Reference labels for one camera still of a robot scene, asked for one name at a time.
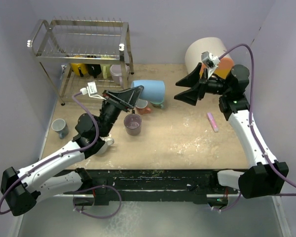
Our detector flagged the black mug white interior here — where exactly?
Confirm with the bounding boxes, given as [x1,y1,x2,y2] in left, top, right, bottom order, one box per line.
[86,64,102,79]

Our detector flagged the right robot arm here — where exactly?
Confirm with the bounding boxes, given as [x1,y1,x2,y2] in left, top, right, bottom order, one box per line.
[174,63,289,198]

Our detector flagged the lilac mug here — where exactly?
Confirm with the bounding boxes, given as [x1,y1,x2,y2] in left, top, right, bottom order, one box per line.
[110,65,123,87]

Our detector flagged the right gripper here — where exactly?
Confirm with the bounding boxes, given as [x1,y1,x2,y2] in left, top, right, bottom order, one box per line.
[175,63,231,106]

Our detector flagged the metal dish rack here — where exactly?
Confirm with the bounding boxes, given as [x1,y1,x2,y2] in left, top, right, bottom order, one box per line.
[27,16,135,109]

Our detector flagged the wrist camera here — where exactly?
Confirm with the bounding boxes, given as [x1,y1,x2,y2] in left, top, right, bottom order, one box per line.
[201,51,220,79]
[80,81,104,100]

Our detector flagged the small grey cup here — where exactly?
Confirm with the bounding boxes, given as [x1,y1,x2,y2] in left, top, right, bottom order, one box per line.
[51,118,69,139]

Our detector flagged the salmon pink mug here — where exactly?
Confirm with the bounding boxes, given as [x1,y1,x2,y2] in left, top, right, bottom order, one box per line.
[135,99,151,115]

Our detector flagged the blue cup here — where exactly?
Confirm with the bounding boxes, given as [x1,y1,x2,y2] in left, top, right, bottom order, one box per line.
[131,80,165,102]

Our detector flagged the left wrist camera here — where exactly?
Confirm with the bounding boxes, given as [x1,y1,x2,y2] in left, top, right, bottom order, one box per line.
[80,81,104,100]

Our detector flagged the yellow mug black handle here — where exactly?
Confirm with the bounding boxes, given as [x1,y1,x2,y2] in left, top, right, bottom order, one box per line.
[71,63,88,77]

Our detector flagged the pink tube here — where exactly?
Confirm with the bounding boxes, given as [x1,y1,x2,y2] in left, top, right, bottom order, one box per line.
[207,112,219,132]

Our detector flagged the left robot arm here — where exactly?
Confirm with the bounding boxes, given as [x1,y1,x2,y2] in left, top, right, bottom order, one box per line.
[0,85,144,216]

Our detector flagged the grey speckled mug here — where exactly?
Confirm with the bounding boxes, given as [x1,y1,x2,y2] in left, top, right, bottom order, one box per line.
[96,137,114,156]

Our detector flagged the teal cup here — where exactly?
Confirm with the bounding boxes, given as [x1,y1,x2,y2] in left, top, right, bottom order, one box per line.
[150,99,164,109]

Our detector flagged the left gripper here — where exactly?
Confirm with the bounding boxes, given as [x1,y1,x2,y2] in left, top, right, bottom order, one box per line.
[99,85,143,137]

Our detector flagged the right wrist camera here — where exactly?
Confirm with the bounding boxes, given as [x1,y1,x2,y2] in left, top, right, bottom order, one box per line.
[201,51,220,79]

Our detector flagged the purple mug black handle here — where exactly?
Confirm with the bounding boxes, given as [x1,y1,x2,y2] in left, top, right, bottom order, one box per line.
[124,110,142,136]

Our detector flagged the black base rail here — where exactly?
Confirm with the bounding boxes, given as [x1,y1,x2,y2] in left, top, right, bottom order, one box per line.
[73,169,238,207]

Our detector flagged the lime green mug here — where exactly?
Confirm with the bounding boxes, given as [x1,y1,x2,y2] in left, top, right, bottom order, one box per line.
[100,64,111,79]

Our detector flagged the round drawer box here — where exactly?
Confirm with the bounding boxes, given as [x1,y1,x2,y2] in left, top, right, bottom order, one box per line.
[184,37,235,79]

